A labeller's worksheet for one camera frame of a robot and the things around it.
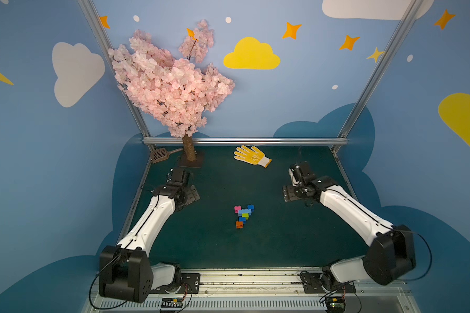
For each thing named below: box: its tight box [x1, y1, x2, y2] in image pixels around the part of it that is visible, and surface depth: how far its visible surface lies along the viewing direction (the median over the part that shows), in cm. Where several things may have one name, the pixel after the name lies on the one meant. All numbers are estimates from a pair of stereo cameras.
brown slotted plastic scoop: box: [151, 147, 184, 164], surface depth 117 cm
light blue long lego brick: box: [238, 208, 252, 217], surface depth 95 cm
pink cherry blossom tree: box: [107, 19, 235, 162], surface depth 76 cm
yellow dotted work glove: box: [233, 144, 273, 168], surface depth 121 cm
